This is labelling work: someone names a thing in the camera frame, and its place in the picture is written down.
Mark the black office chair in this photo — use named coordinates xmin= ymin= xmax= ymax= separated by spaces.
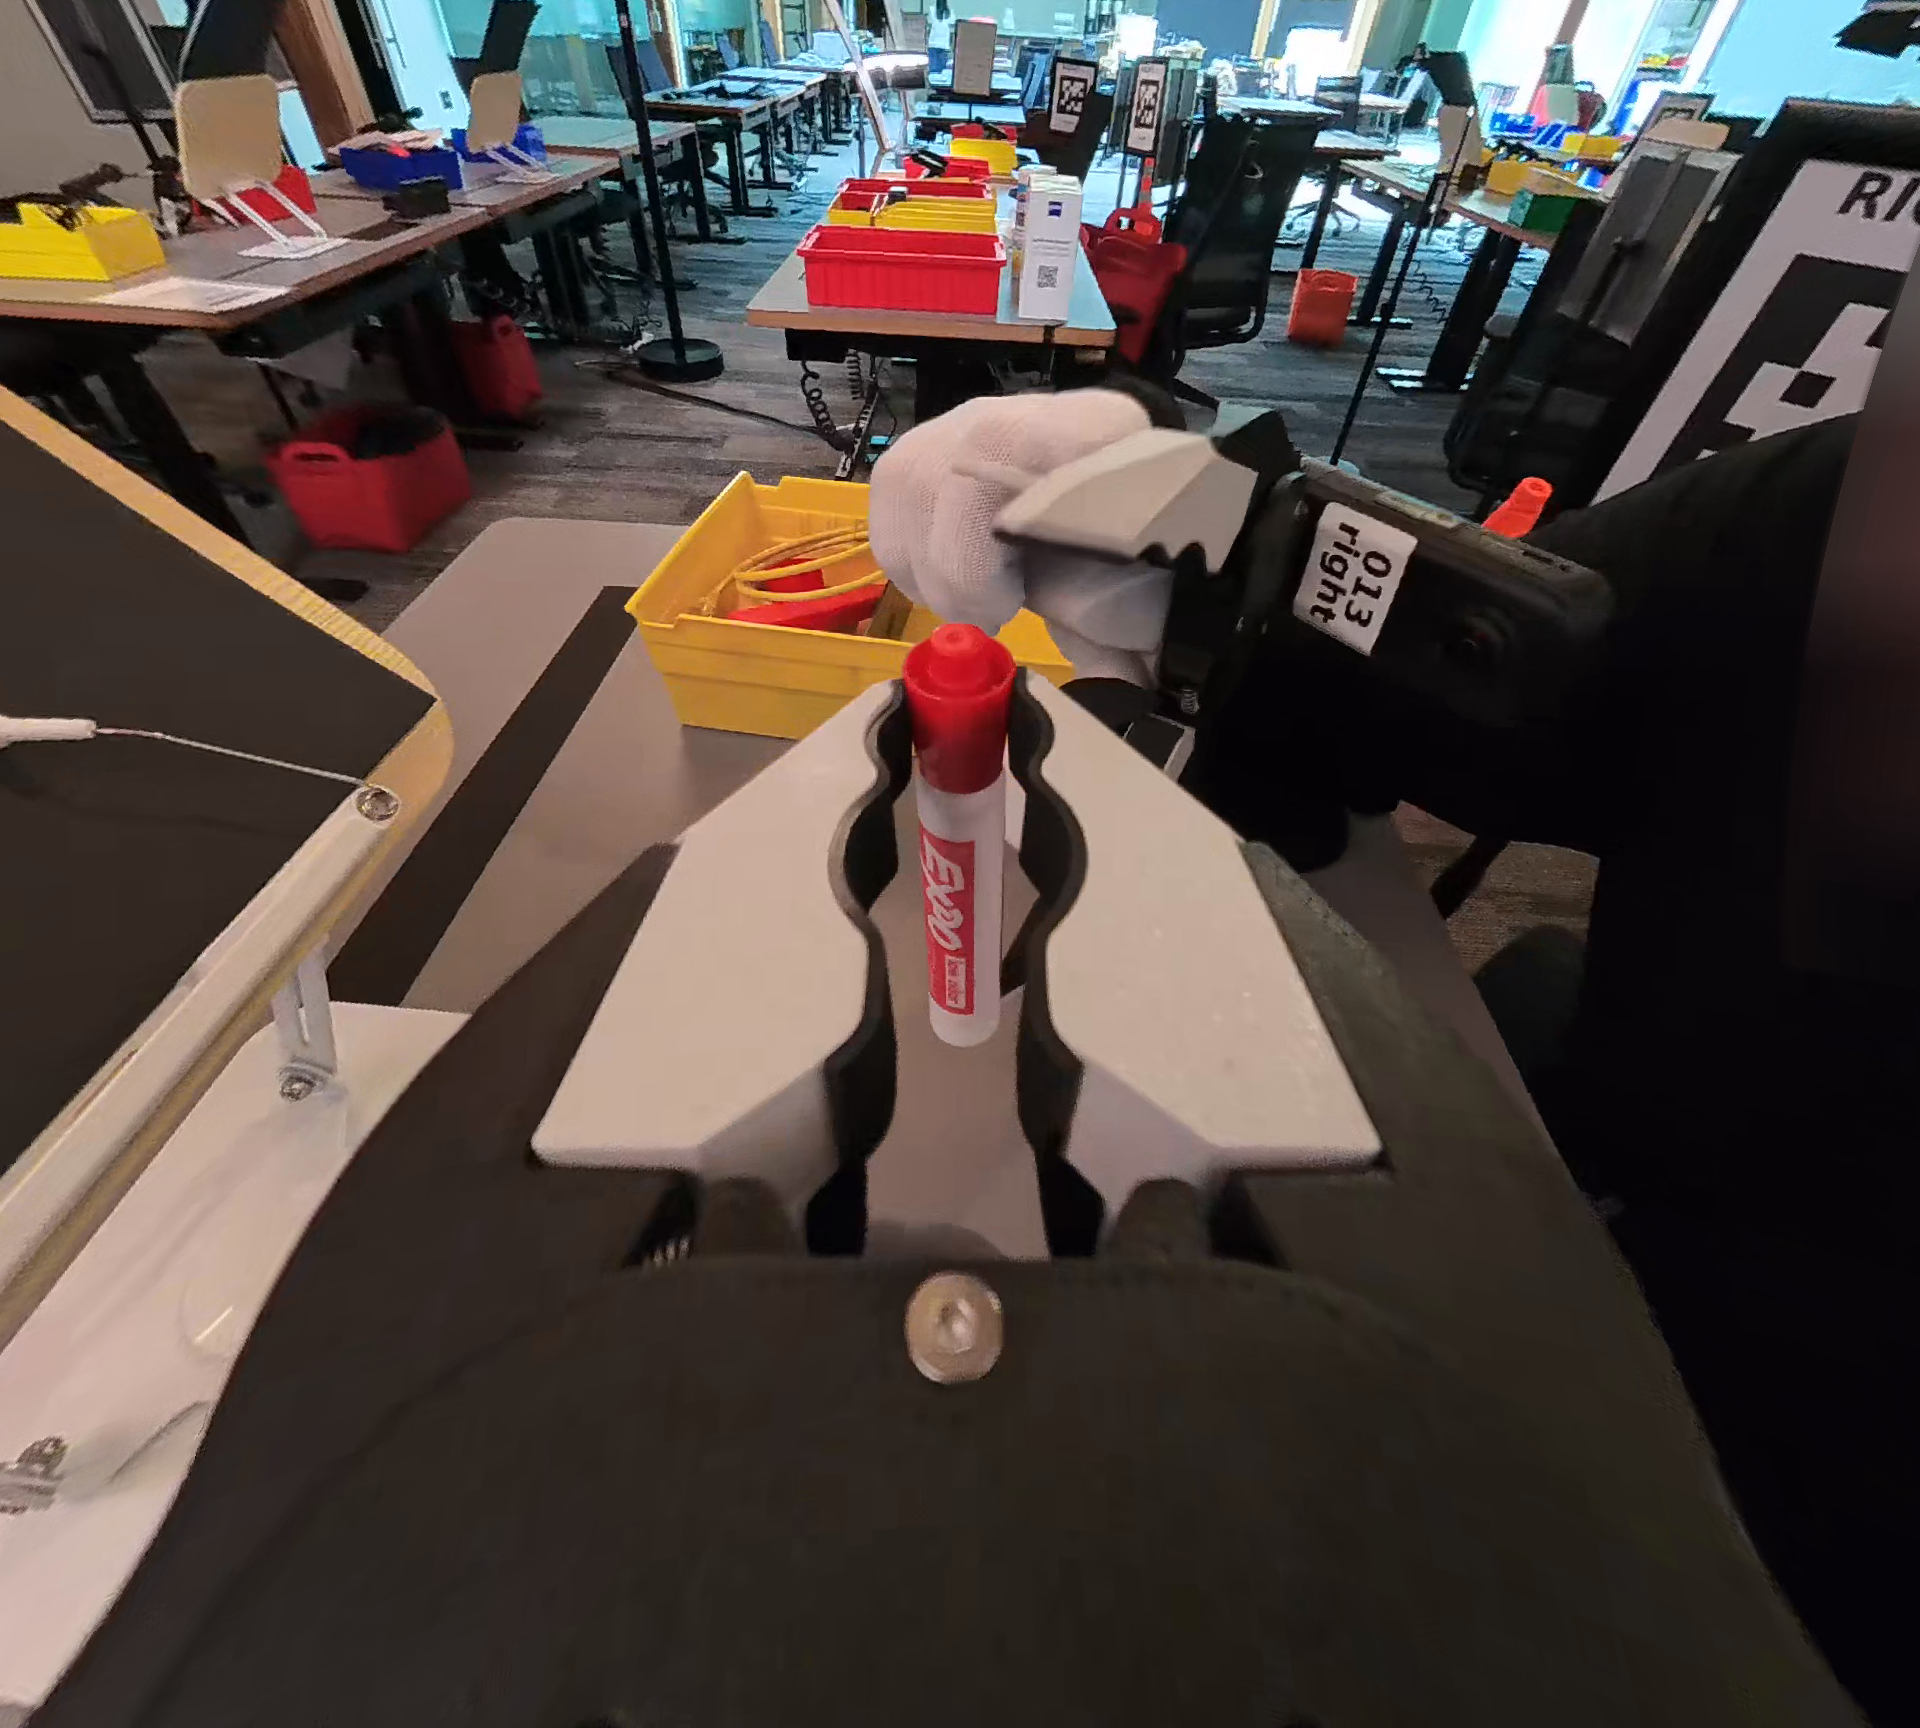
xmin=1106 ymin=120 xmax=1318 ymax=414

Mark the black pole stand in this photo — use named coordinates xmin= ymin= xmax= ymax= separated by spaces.
xmin=586 ymin=0 xmax=719 ymax=385

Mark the yellow cable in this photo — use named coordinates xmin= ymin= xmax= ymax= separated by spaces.
xmin=729 ymin=532 xmax=879 ymax=604

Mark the background work table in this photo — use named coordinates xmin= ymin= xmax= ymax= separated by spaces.
xmin=1318 ymin=129 xmax=1620 ymax=393
xmin=0 ymin=150 xmax=626 ymax=500

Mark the wooden edged work table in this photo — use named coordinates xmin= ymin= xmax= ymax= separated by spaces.
xmin=752 ymin=239 xmax=1123 ymax=478

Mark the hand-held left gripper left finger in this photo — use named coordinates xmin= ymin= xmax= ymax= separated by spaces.
xmin=531 ymin=683 xmax=917 ymax=1258

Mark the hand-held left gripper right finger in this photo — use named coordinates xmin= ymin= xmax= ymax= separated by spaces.
xmin=1006 ymin=670 xmax=1382 ymax=1258

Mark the person's right hand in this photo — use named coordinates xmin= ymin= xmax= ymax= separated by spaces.
xmin=864 ymin=385 xmax=1198 ymax=686

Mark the small yellow plastic bin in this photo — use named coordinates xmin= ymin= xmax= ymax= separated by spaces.
xmin=0 ymin=199 xmax=164 ymax=285

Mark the framed wall picture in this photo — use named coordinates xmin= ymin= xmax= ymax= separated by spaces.
xmin=11 ymin=0 xmax=179 ymax=126

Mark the blue plastic bin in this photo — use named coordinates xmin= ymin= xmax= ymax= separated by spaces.
xmin=337 ymin=126 xmax=471 ymax=196

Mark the red linked cube strip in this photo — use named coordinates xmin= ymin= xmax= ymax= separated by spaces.
xmin=729 ymin=579 xmax=885 ymax=631

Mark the background book stand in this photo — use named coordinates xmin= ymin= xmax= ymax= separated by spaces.
xmin=164 ymin=0 xmax=337 ymax=256
xmin=450 ymin=0 xmax=552 ymax=177

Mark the white box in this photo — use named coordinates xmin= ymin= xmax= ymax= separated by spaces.
xmin=1012 ymin=162 xmax=1086 ymax=324

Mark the black framed marker poster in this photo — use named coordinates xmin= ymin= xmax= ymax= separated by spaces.
xmin=1586 ymin=104 xmax=1920 ymax=509

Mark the red dry erase marker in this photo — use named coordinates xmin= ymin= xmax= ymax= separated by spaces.
xmin=902 ymin=624 xmax=1012 ymax=1048

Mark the row of red yellow bins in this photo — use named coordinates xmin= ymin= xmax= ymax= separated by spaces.
xmin=795 ymin=129 xmax=1023 ymax=317

